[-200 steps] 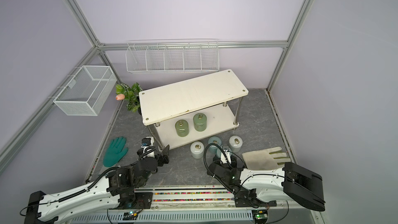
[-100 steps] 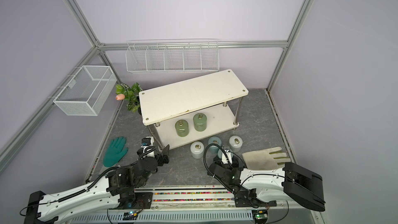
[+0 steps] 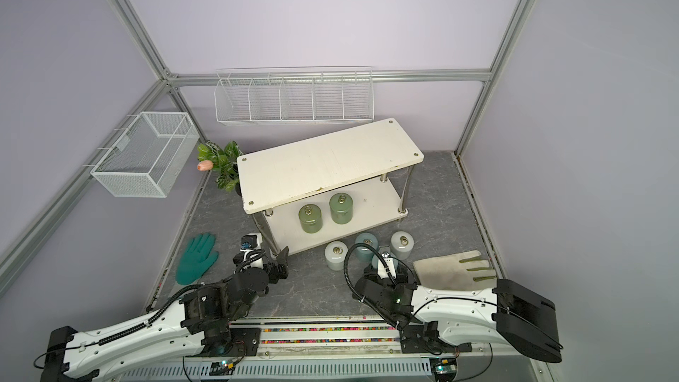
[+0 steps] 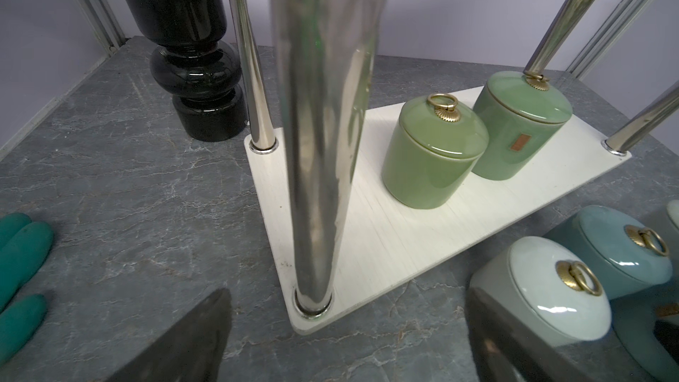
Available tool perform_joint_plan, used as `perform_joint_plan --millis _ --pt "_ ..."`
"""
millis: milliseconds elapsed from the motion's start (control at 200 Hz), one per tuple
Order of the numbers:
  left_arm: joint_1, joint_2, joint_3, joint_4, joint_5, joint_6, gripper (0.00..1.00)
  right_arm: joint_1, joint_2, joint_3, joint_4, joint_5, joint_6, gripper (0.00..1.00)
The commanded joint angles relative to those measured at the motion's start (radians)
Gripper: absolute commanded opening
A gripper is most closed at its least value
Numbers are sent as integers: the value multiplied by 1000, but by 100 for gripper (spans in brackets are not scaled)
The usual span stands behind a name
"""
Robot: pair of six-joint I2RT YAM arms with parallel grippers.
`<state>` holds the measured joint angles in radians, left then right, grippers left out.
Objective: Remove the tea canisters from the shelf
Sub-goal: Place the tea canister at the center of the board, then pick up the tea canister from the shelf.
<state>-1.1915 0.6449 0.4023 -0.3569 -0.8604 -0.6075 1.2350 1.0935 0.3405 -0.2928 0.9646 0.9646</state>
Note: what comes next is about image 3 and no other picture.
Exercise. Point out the small blue tea canister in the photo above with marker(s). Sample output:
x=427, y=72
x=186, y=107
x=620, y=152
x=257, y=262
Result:
x=384, y=254

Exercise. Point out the aluminium frame of enclosure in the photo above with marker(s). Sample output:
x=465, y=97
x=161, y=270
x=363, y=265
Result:
x=87, y=254

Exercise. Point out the large blue-grey tea canister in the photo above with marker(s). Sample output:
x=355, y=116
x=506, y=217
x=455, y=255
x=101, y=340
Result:
x=365, y=242

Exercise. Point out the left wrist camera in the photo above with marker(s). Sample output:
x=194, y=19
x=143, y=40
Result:
x=252, y=246

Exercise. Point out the white mesh side basket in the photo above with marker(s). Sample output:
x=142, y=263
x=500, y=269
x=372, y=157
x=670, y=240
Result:
x=148, y=157

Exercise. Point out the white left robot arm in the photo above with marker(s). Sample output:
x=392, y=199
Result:
x=195, y=322

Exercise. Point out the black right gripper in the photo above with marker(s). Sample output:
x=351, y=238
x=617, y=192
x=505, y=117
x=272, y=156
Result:
x=399, y=282

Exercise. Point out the white two-tier shelf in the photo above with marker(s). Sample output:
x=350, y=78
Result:
x=277, y=182

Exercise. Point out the green artificial plant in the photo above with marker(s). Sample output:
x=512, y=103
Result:
x=223, y=161

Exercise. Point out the green rubber glove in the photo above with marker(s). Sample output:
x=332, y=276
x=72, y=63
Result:
x=195, y=262

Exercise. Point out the dark green tea canister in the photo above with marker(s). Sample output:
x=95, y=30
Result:
x=311, y=219

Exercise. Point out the beige work glove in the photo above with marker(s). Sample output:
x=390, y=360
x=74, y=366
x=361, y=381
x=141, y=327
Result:
x=466, y=271

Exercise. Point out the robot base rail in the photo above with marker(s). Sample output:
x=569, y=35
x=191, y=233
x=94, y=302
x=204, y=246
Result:
x=341, y=350

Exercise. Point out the light green tea canister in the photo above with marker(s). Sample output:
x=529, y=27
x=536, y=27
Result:
x=341, y=208

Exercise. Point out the long white wire basket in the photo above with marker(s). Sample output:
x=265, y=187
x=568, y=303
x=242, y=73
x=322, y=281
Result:
x=294, y=95

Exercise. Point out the white tea canister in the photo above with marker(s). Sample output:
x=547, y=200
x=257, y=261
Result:
x=402, y=244
x=335, y=255

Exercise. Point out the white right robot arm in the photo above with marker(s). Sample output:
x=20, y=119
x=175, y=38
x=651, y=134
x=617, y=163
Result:
x=430, y=319

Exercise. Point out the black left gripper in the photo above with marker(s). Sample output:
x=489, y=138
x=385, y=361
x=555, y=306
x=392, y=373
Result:
x=283, y=272

